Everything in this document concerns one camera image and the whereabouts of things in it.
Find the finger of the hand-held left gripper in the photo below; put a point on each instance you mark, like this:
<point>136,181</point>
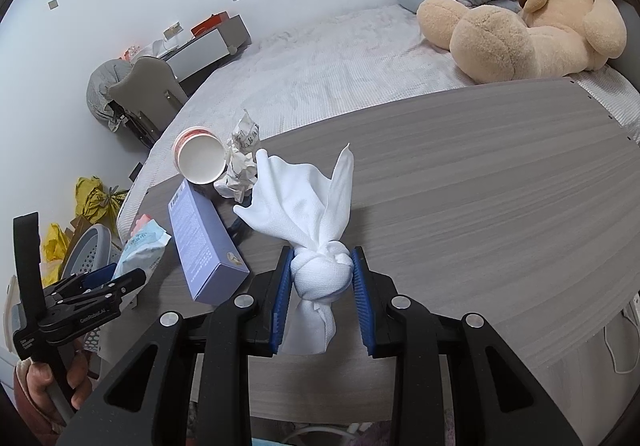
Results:
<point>127,282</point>
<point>97,275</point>

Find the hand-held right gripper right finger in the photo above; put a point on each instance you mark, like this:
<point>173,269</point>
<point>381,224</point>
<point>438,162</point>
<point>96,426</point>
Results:
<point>361,301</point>

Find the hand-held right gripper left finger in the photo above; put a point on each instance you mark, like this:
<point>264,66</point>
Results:
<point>282,298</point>

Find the grey perforated plastic basket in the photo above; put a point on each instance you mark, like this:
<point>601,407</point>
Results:
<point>87,246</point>

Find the light blue wet wipes packet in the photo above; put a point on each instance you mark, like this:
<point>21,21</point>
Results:
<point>142,248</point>

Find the white knotted cloth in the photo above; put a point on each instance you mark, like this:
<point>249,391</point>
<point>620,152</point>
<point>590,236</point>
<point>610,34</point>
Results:
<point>320,271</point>

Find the purple cardboard box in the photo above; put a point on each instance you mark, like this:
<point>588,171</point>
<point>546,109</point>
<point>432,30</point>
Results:
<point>205,246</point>

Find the white paper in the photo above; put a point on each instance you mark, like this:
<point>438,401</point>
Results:
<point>241,166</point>

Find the red and white paper cup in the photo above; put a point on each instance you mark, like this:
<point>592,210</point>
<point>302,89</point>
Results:
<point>202,161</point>

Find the person's left hand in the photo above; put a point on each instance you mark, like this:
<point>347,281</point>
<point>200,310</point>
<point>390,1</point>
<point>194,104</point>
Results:
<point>80,376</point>

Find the brown cardboard sheet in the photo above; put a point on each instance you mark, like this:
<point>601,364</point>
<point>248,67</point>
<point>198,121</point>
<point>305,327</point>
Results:
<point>77,223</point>

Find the yellow tied plastic bag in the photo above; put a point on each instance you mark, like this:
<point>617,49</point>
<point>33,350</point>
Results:
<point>92,198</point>

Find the grey clothing bundle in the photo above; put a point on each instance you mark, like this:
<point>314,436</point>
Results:
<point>102,86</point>

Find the beige upholstered chair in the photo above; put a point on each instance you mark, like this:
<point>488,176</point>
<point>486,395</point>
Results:
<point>145,81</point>

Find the bed with checked sheet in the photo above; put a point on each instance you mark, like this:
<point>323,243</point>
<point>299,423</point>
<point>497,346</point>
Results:
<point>325,66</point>

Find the grey and white desk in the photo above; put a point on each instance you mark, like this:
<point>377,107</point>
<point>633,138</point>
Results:
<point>200,51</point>

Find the red flat box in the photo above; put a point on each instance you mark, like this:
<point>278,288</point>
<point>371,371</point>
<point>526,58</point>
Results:
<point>210,22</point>

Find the large beige teddy bear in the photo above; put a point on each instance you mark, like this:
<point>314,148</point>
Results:
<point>550,26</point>

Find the dark wall socket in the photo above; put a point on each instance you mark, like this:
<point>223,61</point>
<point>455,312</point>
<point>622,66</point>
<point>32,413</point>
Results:
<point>136,172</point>

